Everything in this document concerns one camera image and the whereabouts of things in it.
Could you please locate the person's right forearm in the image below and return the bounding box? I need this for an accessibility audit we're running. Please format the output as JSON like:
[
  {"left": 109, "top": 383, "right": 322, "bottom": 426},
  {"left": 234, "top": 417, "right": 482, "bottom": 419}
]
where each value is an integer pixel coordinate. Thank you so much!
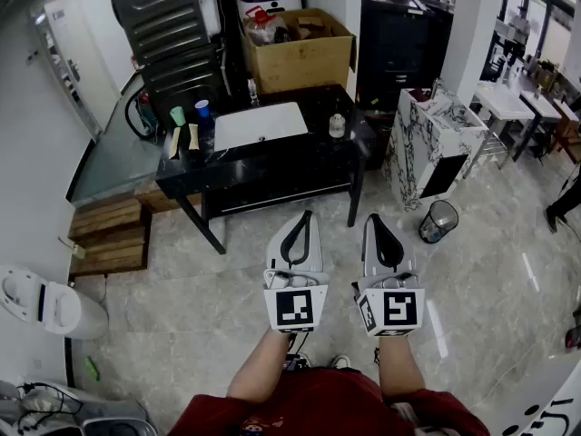
[{"left": 376, "top": 333, "right": 428, "bottom": 399}]

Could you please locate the clear jug with red cap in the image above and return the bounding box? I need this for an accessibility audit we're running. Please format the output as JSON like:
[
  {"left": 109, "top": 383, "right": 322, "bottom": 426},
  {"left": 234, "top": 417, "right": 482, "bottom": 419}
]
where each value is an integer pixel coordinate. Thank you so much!
[{"left": 243, "top": 6, "right": 291, "bottom": 47}]

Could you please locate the small brown cardboard box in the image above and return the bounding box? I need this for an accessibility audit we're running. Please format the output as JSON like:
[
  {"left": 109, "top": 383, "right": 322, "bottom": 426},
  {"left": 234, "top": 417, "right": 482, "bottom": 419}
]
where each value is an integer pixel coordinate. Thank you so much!
[{"left": 297, "top": 15, "right": 328, "bottom": 40}]

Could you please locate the large cardboard box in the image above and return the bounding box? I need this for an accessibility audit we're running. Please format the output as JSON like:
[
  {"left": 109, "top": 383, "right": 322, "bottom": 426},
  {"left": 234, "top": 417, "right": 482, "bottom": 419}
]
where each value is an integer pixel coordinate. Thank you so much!
[{"left": 239, "top": 7, "right": 358, "bottom": 95}]

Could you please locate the black wire mesh bin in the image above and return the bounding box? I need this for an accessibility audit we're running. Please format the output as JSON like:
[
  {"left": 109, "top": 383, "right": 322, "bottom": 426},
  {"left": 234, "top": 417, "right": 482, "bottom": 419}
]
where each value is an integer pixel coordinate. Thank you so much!
[{"left": 418, "top": 199, "right": 459, "bottom": 244}]

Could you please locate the black marble counter table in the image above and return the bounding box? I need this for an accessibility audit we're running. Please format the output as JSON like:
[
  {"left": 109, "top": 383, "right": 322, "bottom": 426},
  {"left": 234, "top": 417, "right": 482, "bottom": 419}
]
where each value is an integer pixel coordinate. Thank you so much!
[{"left": 155, "top": 84, "right": 378, "bottom": 188}]

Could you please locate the black ribbed metal appliance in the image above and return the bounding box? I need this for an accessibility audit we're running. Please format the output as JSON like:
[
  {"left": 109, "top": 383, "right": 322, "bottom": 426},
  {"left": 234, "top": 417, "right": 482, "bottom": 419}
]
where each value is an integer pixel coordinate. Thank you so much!
[
  {"left": 105, "top": 0, "right": 214, "bottom": 66},
  {"left": 139, "top": 38, "right": 231, "bottom": 126}
]

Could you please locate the white rectangular sink basin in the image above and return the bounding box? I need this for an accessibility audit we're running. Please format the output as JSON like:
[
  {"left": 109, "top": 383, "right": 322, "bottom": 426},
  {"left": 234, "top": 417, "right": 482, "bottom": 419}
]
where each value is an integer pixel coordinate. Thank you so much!
[{"left": 212, "top": 101, "right": 310, "bottom": 153}]

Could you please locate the white round appliance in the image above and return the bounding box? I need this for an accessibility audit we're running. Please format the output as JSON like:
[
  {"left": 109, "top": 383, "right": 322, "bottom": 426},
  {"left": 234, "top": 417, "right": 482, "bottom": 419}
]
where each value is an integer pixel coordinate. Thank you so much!
[{"left": 235, "top": 0, "right": 304, "bottom": 17}]

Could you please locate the white framed door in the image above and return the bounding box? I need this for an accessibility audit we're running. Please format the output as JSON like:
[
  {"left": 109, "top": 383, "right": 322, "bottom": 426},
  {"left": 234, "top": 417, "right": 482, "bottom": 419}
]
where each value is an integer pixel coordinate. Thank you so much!
[{"left": 29, "top": 0, "right": 122, "bottom": 140}]

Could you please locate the blue plastic cup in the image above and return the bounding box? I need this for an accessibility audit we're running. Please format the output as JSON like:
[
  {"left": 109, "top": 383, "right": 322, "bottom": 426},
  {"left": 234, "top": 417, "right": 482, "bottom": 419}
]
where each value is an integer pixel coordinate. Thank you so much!
[{"left": 194, "top": 99, "right": 212, "bottom": 129}]

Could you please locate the white toilet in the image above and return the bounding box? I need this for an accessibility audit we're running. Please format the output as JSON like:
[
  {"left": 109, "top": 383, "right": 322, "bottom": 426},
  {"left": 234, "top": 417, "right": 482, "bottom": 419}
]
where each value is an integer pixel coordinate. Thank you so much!
[{"left": 0, "top": 263, "right": 110, "bottom": 340}]

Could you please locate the white plastic appliance panel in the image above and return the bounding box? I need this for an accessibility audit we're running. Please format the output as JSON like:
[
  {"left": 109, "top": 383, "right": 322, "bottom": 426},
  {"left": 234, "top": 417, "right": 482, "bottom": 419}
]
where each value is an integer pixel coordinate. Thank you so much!
[{"left": 199, "top": 0, "right": 222, "bottom": 35}]

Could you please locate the person's left forearm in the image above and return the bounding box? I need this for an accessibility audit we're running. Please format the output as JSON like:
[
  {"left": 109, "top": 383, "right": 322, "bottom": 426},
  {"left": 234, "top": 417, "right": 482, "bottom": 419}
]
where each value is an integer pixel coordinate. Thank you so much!
[{"left": 225, "top": 329, "right": 294, "bottom": 403}]

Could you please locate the black cabinet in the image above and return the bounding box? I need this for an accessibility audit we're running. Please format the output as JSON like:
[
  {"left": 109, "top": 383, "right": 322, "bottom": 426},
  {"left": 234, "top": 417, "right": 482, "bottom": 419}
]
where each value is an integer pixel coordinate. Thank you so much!
[{"left": 360, "top": 0, "right": 455, "bottom": 113}]

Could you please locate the wooden pallet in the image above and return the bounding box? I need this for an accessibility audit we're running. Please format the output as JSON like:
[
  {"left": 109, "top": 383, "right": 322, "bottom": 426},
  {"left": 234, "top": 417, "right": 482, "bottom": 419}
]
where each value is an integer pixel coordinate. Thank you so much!
[{"left": 67, "top": 196, "right": 153, "bottom": 277}]

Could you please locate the person's red shirt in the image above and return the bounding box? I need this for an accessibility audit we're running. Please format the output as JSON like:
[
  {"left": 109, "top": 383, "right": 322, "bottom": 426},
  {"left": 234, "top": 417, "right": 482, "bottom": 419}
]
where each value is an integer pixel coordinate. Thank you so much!
[{"left": 167, "top": 368, "right": 491, "bottom": 436}]

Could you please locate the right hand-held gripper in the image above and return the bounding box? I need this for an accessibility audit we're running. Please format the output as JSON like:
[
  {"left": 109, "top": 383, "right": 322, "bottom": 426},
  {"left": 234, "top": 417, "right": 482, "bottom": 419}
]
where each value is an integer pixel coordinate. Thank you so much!
[{"left": 351, "top": 213, "right": 427, "bottom": 338}]

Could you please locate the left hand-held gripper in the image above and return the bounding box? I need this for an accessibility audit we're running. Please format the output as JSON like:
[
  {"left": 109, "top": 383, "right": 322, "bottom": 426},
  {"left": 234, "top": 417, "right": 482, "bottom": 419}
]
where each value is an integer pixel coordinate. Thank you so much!
[{"left": 264, "top": 210, "right": 330, "bottom": 334}]

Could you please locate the marble-pattern vanity cabinet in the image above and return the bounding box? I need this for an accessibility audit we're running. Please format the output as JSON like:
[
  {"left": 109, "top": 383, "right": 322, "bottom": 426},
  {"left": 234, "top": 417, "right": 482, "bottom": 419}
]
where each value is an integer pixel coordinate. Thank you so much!
[{"left": 382, "top": 86, "right": 490, "bottom": 213}]

